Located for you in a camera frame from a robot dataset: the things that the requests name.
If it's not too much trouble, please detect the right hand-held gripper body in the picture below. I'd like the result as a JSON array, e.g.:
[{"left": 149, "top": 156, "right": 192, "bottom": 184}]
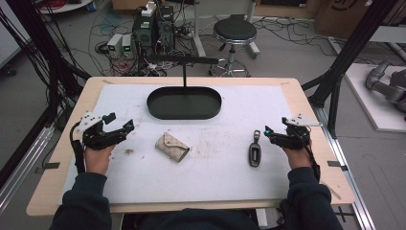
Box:
[{"left": 271, "top": 113, "right": 324, "bottom": 150}]

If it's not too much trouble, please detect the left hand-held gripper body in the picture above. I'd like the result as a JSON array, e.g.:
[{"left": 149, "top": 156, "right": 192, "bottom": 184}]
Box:
[{"left": 75, "top": 110, "right": 128, "bottom": 151}]

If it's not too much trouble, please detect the black car key fob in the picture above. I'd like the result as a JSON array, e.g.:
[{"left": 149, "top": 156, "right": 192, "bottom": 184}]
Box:
[{"left": 247, "top": 129, "right": 263, "bottom": 169}]

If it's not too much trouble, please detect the beige key pouch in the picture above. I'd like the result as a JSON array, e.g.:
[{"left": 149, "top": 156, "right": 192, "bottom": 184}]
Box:
[{"left": 154, "top": 131, "right": 191, "bottom": 164}]

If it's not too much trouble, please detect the black oval tray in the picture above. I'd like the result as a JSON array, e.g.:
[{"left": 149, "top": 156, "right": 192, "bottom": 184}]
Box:
[{"left": 146, "top": 85, "right": 223, "bottom": 121}]

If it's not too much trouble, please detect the person's right hand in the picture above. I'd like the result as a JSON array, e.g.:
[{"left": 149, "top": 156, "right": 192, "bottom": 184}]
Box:
[{"left": 282, "top": 146, "right": 314, "bottom": 171}]

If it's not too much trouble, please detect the person's left hand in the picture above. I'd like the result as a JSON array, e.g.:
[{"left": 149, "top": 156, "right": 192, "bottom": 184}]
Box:
[{"left": 83, "top": 143, "right": 116, "bottom": 176}]

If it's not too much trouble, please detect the black tape strip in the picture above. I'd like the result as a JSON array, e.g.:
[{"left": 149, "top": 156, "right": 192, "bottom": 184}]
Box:
[
  {"left": 34, "top": 161, "right": 61, "bottom": 175},
  {"left": 327, "top": 160, "right": 350, "bottom": 173}
]

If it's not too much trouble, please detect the grey power supply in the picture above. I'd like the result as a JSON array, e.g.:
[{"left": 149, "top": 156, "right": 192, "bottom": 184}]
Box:
[
  {"left": 105, "top": 33, "right": 124, "bottom": 59},
  {"left": 121, "top": 33, "right": 135, "bottom": 59}
]

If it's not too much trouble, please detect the white table mat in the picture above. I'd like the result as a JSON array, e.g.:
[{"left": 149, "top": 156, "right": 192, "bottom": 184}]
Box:
[{"left": 57, "top": 82, "right": 304, "bottom": 206}]

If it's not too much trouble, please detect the white floor board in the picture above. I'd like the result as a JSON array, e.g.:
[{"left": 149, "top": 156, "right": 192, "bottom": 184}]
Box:
[{"left": 344, "top": 62, "right": 406, "bottom": 134}]

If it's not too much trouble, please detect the black T-shaped stand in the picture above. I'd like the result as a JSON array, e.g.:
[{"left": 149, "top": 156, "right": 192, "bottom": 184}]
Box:
[{"left": 148, "top": 55, "right": 220, "bottom": 96}]

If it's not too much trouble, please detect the black computer tower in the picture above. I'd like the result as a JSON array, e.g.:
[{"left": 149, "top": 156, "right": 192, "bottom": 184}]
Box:
[
  {"left": 131, "top": 11, "right": 158, "bottom": 58},
  {"left": 155, "top": 5, "right": 176, "bottom": 55}
]

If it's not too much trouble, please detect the black round stool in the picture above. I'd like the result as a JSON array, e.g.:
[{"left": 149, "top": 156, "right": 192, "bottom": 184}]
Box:
[{"left": 209, "top": 13, "right": 259, "bottom": 79}]

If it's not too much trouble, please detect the person's torso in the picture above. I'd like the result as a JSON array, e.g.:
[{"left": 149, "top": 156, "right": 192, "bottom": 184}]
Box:
[{"left": 123, "top": 207, "right": 261, "bottom": 230}]

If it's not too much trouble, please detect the white power strip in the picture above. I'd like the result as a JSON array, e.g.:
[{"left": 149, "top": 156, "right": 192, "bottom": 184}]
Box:
[{"left": 140, "top": 1, "right": 158, "bottom": 18}]

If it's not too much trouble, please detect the white round table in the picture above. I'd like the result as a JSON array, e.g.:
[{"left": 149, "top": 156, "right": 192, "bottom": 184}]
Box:
[{"left": 37, "top": 0, "right": 94, "bottom": 14}]

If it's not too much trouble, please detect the cardboard box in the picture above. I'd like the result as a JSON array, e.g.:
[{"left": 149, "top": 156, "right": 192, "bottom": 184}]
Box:
[{"left": 313, "top": 0, "right": 406, "bottom": 40}]

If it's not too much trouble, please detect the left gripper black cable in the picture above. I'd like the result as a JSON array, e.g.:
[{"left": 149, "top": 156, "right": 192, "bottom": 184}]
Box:
[{"left": 69, "top": 120, "right": 87, "bottom": 175}]

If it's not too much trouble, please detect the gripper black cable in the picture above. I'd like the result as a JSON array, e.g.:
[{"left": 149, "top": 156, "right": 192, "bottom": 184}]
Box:
[
  {"left": 298, "top": 126, "right": 322, "bottom": 184},
  {"left": 69, "top": 120, "right": 87, "bottom": 175}
]

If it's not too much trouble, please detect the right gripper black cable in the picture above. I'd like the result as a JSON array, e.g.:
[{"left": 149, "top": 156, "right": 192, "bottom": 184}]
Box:
[{"left": 298, "top": 126, "right": 322, "bottom": 184}]

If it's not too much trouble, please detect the aluminium rail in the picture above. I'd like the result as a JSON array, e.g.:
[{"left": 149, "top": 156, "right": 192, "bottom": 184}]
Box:
[
  {"left": 313, "top": 105, "right": 377, "bottom": 230},
  {"left": 0, "top": 125, "right": 62, "bottom": 214}
]

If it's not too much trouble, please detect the tangle of floor cables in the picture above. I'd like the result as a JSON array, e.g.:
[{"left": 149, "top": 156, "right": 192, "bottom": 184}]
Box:
[{"left": 68, "top": 6, "right": 199, "bottom": 78}]

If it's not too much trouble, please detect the black frame post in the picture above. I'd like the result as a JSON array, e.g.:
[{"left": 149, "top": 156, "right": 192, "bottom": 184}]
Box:
[
  {"left": 5, "top": 0, "right": 92, "bottom": 128},
  {"left": 301, "top": 0, "right": 398, "bottom": 139}
]

